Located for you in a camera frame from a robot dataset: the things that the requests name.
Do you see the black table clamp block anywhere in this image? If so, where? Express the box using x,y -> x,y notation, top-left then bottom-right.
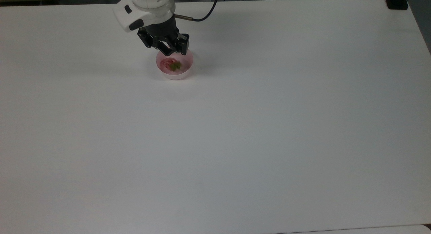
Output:
384,0 -> 410,10

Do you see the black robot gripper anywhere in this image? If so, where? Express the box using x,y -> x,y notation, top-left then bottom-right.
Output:
137,16 -> 190,57

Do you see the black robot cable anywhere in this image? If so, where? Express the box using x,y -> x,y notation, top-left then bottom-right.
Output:
174,0 -> 221,23

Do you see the red strawberry with green leaves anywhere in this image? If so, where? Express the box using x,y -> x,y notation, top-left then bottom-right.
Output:
161,58 -> 184,73

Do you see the pink plastic bowl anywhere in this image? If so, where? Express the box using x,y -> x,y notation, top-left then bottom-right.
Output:
156,48 -> 194,81

